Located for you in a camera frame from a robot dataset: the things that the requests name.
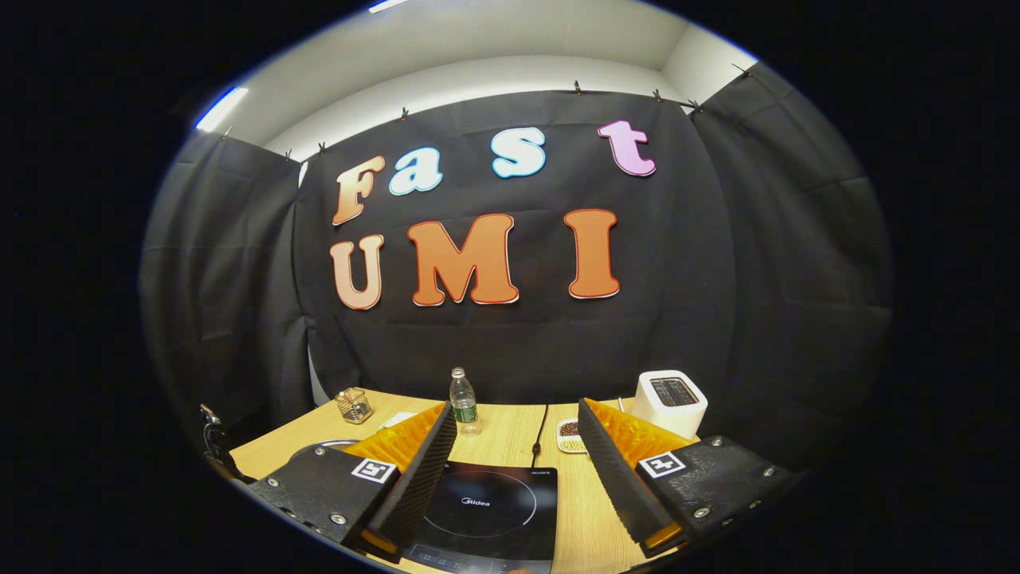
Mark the white divided dish of beans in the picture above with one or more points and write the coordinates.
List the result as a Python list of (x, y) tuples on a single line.
[(570, 434)]

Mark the black backdrop cloth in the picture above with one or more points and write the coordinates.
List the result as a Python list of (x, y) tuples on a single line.
[(717, 279)]

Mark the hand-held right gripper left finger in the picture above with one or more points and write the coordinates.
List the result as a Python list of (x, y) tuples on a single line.
[(422, 486)]

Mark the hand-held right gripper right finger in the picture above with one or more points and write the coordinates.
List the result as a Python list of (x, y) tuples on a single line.
[(613, 478)]

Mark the clear plastic water bottle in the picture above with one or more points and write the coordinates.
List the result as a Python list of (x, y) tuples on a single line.
[(464, 410)]

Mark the sandwich with lettuce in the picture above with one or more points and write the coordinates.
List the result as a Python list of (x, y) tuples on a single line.
[(398, 420)]

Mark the ceiling light panel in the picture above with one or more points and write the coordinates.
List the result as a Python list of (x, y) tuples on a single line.
[(386, 5), (221, 109)]

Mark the steel pot with soybeans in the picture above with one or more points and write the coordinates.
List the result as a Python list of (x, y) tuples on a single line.
[(319, 448)]

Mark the white toaster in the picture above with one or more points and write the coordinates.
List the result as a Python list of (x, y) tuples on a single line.
[(665, 414)]

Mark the black induction cooktop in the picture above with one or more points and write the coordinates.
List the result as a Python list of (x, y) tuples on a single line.
[(494, 510)]

